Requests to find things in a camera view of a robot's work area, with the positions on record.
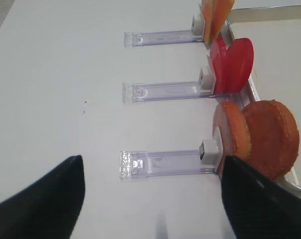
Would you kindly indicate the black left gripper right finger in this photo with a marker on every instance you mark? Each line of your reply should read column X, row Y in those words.
column 255, row 206

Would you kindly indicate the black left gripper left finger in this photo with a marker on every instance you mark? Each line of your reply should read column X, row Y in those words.
column 49, row 208

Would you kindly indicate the orange bun slice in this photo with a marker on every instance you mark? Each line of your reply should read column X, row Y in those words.
column 275, row 137
column 234, row 131

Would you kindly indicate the inner red tomato slice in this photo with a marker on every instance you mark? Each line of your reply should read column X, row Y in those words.
column 239, row 63

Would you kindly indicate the red tomato slice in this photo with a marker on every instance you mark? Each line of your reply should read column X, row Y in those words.
column 239, row 63
column 218, row 52

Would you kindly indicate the outer red tomato slice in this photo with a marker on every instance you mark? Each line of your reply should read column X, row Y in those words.
column 218, row 52

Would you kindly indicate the clear holder under cheese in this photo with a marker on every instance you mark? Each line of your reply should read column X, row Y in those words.
column 195, row 34

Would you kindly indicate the inner orange cheese slice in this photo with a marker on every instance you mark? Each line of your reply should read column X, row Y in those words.
column 220, row 12

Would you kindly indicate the orange cheese slice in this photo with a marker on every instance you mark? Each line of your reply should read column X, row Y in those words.
column 220, row 12
column 207, row 10

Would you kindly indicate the outer orange cheese slice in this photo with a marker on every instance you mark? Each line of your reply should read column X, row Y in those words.
column 207, row 10

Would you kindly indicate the clear holder under orange buns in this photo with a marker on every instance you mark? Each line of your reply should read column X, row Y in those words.
column 143, row 164

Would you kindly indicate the clear holder under tomatoes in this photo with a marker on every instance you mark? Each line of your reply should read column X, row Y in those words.
column 203, row 88

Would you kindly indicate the silver metal tray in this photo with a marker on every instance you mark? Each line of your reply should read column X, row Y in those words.
column 276, row 36

